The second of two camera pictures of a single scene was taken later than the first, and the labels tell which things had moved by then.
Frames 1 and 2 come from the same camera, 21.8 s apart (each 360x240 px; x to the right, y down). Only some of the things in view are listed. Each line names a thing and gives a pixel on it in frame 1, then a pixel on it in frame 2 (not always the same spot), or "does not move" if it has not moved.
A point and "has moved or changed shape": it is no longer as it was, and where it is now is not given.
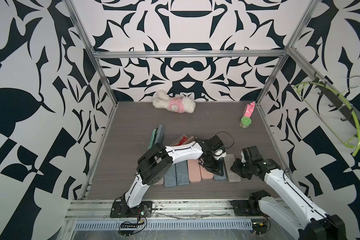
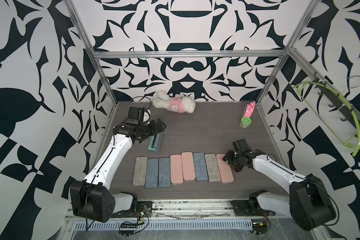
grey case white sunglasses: (182, 173) → (164, 172)
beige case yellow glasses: (161, 182) has moved or changed shape
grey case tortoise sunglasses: (170, 177) has moved or changed shape
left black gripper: (216, 168) → (154, 130)
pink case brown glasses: (194, 170) → (176, 169)
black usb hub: (128, 226) does not move
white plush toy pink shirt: (177, 103) does not move
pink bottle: (249, 109) does not move
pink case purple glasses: (204, 174) → (188, 166)
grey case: (157, 137) does not move
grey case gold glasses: (217, 177) → (200, 166)
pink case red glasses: (182, 140) → (225, 170)
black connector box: (259, 227) does not move
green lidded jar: (245, 121) does not move
